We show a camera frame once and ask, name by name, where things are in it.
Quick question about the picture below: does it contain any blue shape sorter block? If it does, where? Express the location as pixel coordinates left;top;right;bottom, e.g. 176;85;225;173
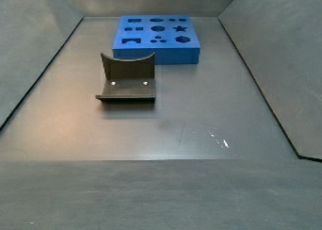
113;15;202;65

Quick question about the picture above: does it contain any black curved holder bracket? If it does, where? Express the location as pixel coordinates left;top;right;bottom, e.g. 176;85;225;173
97;54;157;102

